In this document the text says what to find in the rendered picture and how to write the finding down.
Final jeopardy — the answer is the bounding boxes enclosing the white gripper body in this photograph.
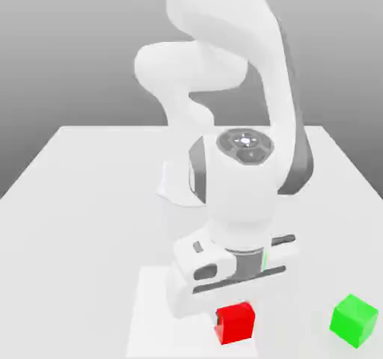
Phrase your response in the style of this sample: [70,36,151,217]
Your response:
[165,242,301,320]

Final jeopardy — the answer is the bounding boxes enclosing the small red cube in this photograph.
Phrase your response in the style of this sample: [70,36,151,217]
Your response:
[213,301,256,346]

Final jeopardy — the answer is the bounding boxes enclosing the small green cube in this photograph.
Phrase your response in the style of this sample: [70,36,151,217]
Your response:
[328,293,379,350]

